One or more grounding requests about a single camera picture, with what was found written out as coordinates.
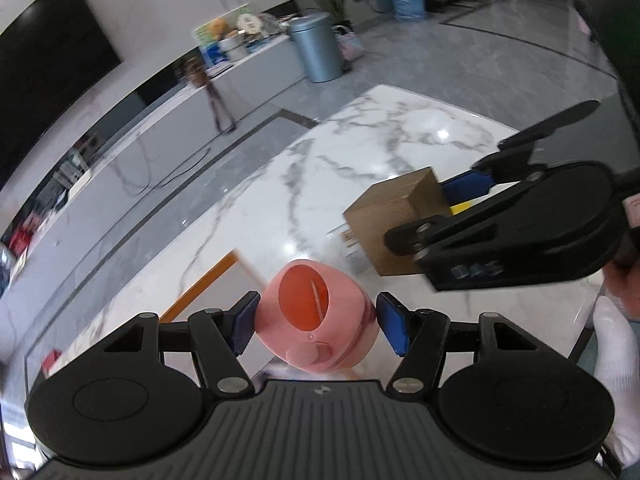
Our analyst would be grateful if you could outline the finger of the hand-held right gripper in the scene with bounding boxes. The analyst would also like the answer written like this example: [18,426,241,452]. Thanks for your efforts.
[383,169,552,257]
[441,99,602,204]

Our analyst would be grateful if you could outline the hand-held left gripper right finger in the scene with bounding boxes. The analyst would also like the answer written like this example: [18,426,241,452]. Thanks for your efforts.
[375,291,540,397]

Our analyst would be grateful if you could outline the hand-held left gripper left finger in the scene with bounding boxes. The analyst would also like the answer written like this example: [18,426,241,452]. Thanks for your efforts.
[101,290,263,397]

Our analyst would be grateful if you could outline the pink plastic cup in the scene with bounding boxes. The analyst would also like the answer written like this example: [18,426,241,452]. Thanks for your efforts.
[254,258,381,374]

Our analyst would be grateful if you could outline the brown cardboard box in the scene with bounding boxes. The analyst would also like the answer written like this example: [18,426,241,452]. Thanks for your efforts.
[342,167,454,278]

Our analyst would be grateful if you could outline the orange-rimmed storage box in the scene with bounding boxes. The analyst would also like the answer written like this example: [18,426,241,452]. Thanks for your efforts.
[159,252,262,323]

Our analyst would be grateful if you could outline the person's right forearm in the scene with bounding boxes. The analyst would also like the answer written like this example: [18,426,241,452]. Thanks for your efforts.
[602,260,640,321]

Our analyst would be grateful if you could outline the person's right hand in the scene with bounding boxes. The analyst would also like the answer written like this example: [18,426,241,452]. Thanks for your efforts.
[592,295,640,469]

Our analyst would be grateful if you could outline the pink woven bag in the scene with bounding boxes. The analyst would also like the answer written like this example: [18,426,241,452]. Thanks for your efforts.
[334,25,364,62]

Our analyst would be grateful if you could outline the grey pedal trash can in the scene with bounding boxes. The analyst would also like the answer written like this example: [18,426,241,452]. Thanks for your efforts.
[287,10,344,84]

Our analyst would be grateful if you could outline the white marble television console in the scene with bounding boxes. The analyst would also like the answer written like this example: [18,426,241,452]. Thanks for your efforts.
[0,35,309,281]

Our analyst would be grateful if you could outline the black cable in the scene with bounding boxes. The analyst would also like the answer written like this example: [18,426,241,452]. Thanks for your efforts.
[114,134,212,192]

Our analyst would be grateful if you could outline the brown camera with strap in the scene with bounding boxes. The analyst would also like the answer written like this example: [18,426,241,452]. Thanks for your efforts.
[181,57,237,134]

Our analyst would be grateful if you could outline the black wall television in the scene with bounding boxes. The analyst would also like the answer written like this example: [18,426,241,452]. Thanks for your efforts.
[0,0,124,187]

